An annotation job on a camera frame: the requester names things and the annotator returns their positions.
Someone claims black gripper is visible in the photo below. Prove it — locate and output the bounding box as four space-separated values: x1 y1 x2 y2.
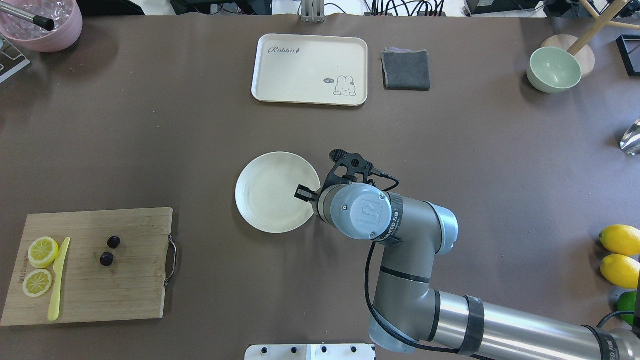
294 148 375 202

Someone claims cream round plate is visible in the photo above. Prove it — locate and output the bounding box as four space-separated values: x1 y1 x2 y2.
235 152 321 234

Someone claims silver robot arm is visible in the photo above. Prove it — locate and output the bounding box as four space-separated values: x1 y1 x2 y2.
295 149 639 360

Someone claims cream rabbit tray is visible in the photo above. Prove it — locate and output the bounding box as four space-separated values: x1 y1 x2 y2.
251 33 368 107

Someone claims dark red cherry lower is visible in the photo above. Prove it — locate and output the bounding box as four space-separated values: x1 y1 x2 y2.
99 251 115 267

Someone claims grey folded cloth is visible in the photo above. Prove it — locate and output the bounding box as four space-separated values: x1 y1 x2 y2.
381 47 431 91

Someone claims wooden cutting board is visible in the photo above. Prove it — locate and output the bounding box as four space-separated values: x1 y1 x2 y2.
1 207 174 327

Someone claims upper lemon slice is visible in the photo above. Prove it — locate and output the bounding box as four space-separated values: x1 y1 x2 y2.
27 236 60 269

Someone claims lemon slice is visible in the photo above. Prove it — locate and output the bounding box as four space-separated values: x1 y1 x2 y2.
22 268 54 298
27 236 60 269

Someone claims mint green bowl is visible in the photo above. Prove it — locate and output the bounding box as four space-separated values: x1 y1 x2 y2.
526 47 583 94

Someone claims yellow plastic knife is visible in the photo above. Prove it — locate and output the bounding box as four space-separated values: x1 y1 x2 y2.
46 237 71 322

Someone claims lower lemon slice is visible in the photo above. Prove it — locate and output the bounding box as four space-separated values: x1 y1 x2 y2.
22 268 54 298

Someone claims pink bowl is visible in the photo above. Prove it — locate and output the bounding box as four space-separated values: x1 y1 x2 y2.
0 0 83 53

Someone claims wooden cup stand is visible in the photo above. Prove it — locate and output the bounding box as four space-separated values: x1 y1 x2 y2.
541 0 639 78

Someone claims yellow lemon middle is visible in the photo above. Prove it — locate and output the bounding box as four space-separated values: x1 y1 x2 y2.
599 254 640 289

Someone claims yellow lemon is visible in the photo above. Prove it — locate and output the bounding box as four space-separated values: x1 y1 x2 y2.
599 254 640 289
598 224 640 256

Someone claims yellow lemon outer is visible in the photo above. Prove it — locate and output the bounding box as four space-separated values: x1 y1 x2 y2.
598 224 640 256

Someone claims metal scoop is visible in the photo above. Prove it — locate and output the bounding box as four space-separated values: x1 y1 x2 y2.
619 118 640 156

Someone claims green lime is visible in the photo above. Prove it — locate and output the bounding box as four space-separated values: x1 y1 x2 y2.
616 291 638 326

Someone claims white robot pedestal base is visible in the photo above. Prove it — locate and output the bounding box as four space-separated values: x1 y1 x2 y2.
244 342 377 360

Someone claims aluminium frame post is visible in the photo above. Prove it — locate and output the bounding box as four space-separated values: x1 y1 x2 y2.
300 0 326 24

